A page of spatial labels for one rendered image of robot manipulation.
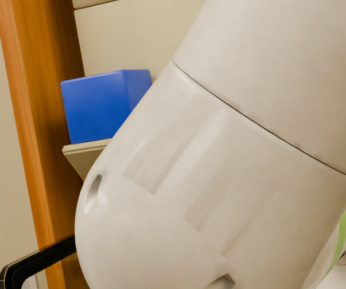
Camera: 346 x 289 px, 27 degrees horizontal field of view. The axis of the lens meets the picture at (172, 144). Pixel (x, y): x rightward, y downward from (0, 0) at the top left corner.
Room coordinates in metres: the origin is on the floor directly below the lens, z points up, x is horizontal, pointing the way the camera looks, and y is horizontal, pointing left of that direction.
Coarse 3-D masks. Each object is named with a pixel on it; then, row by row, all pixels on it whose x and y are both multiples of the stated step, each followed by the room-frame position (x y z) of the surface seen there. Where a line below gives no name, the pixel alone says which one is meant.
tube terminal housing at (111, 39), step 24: (120, 0) 1.09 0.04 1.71; (144, 0) 1.07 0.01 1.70; (168, 0) 1.06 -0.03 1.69; (192, 0) 1.05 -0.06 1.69; (96, 24) 1.10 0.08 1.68; (120, 24) 1.09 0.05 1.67; (144, 24) 1.08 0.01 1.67; (168, 24) 1.06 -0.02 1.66; (96, 48) 1.11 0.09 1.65; (120, 48) 1.09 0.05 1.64; (144, 48) 1.08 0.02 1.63; (168, 48) 1.07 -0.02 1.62; (96, 72) 1.11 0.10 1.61
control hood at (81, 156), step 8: (72, 144) 1.00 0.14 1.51; (80, 144) 1.00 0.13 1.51; (88, 144) 0.99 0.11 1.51; (96, 144) 0.99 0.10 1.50; (104, 144) 0.98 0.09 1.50; (64, 152) 1.01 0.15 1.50; (72, 152) 1.00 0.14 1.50; (80, 152) 1.00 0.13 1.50; (88, 152) 1.00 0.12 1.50; (96, 152) 0.99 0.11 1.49; (72, 160) 1.01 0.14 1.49; (80, 160) 1.01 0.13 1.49; (88, 160) 1.01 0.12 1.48; (80, 168) 1.03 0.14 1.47; (88, 168) 1.02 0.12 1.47; (80, 176) 1.04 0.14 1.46
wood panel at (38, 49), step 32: (0, 0) 1.05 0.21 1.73; (32, 0) 1.10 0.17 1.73; (64, 0) 1.21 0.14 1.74; (0, 32) 1.06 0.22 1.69; (32, 32) 1.09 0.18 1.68; (64, 32) 1.19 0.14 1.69; (32, 64) 1.07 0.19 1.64; (64, 64) 1.17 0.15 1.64; (32, 96) 1.06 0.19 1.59; (32, 128) 1.05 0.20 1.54; (64, 128) 1.13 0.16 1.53; (32, 160) 1.05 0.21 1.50; (64, 160) 1.12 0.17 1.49; (32, 192) 1.05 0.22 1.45; (64, 192) 1.10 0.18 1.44; (64, 224) 1.08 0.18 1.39
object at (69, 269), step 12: (60, 240) 0.94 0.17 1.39; (36, 252) 0.88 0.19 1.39; (12, 264) 0.83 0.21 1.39; (60, 264) 0.93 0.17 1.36; (72, 264) 0.96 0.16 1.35; (0, 276) 0.81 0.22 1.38; (36, 276) 0.87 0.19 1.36; (48, 276) 0.90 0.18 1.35; (60, 276) 0.92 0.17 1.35; (72, 276) 0.95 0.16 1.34; (0, 288) 0.81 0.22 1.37; (24, 288) 0.84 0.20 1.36; (36, 288) 0.87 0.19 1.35; (48, 288) 0.89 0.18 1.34; (60, 288) 0.92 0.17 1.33; (72, 288) 0.95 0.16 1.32; (84, 288) 0.98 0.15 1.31
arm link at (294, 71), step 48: (240, 0) 0.31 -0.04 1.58; (288, 0) 0.30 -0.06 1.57; (336, 0) 0.29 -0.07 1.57; (192, 48) 0.33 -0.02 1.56; (240, 48) 0.31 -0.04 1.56; (288, 48) 0.30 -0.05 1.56; (336, 48) 0.29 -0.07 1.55; (240, 96) 0.30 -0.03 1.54; (288, 96) 0.30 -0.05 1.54; (336, 96) 0.30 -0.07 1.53; (336, 144) 0.31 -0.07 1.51
